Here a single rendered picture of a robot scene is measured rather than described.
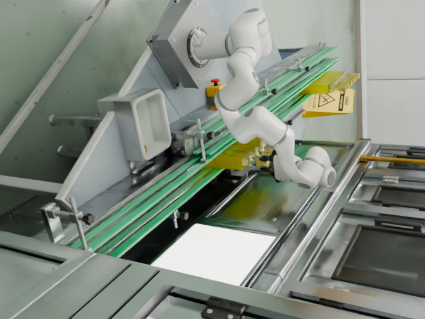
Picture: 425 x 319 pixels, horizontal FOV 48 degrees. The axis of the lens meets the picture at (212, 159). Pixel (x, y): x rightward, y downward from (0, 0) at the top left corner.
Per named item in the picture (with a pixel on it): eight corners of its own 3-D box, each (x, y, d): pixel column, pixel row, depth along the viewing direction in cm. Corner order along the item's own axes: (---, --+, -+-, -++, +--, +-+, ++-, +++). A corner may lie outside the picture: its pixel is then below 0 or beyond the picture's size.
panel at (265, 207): (119, 299, 138) (219, 329, 121) (117, 291, 137) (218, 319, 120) (250, 175, 209) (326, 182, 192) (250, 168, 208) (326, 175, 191)
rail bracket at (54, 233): (37, 245, 136) (94, 259, 124) (20, 193, 129) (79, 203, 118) (50, 237, 139) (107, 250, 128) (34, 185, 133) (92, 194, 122)
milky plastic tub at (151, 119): (126, 161, 171) (145, 162, 166) (113, 100, 163) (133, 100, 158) (154, 143, 184) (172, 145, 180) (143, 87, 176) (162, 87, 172)
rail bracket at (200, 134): (186, 161, 181) (215, 164, 175) (179, 119, 175) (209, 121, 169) (191, 158, 184) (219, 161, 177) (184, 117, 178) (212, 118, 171)
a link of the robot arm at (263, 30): (229, 64, 177) (267, 61, 168) (220, 30, 171) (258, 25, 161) (241, 54, 183) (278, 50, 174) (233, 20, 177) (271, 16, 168)
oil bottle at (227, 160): (202, 167, 192) (249, 171, 181) (200, 154, 190) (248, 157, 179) (209, 161, 196) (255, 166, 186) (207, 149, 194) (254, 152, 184)
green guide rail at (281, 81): (190, 137, 182) (207, 138, 178) (189, 134, 181) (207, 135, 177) (327, 48, 319) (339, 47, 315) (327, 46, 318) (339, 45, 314)
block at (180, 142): (171, 156, 184) (186, 157, 181) (167, 133, 181) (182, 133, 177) (176, 152, 187) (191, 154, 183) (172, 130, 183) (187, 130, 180)
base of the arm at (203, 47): (181, 44, 177) (215, 41, 168) (192, 19, 182) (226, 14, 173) (201, 70, 189) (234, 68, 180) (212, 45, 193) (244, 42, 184)
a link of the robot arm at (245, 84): (219, 65, 160) (203, 83, 149) (246, 41, 151) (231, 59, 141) (246, 95, 163) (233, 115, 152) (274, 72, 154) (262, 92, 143)
